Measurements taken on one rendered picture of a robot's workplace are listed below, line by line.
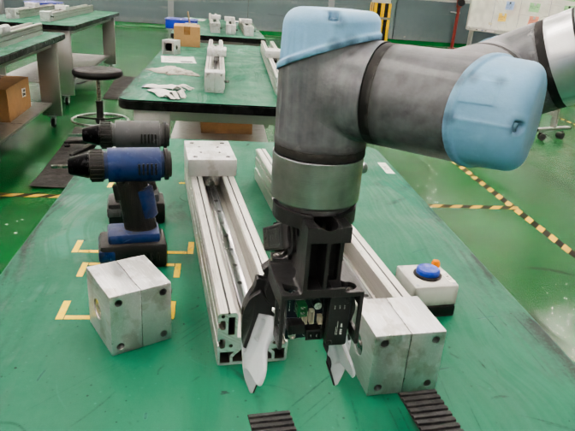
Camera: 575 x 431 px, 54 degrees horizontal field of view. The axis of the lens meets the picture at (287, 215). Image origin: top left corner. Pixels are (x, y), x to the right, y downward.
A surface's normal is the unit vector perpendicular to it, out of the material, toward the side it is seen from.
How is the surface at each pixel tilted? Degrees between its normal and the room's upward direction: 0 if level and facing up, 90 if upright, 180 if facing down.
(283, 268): 1
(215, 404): 0
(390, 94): 77
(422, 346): 90
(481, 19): 90
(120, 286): 0
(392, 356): 90
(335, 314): 90
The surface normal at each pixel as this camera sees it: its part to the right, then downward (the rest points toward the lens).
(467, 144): -0.47, 0.67
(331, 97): -0.53, 0.37
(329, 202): 0.22, 0.40
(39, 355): 0.07, -0.92
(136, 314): 0.58, 0.35
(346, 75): -0.46, -0.10
